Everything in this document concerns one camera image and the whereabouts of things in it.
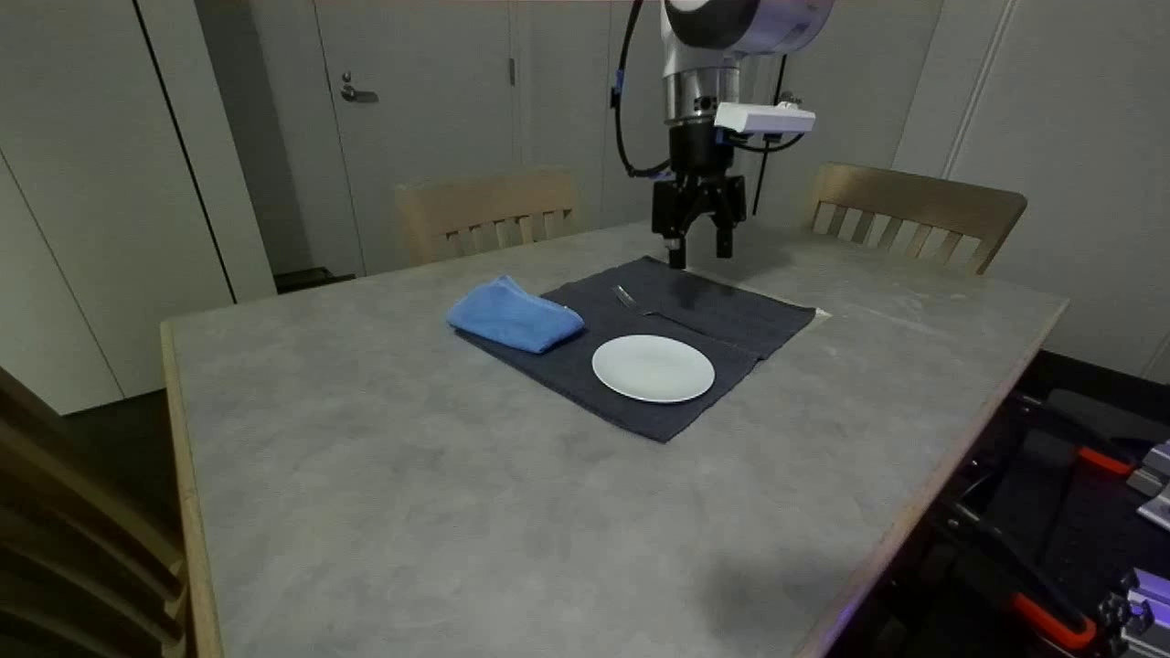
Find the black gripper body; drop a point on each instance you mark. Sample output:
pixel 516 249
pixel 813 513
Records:
pixel 700 151

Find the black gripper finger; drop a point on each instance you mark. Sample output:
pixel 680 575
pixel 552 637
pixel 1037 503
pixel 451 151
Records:
pixel 726 233
pixel 679 238

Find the silver metal fork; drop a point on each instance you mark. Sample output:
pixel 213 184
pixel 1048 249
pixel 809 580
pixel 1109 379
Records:
pixel 623 294

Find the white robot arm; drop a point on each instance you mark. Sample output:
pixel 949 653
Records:
pixel 756 23

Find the dark grey cloth placemat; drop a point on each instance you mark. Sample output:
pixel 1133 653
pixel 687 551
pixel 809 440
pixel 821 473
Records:
pixel 756 319

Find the small white paper scrap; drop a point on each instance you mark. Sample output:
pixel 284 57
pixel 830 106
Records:
pixel 824 313

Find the white round plate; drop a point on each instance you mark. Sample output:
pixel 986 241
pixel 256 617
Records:
pixel 653 370

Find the white door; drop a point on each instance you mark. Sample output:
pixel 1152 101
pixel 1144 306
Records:
pixel 427 123
pixel 864 112

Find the blue folded cloth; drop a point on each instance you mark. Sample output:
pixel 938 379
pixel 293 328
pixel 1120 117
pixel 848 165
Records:
pixel 512 314

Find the light wooden slat-back chair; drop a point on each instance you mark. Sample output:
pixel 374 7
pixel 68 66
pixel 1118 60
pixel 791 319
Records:
pixel 915 190
pixel 486 202
pixel 73 525

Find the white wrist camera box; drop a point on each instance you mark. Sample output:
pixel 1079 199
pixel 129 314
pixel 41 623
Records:
pixel 764 117

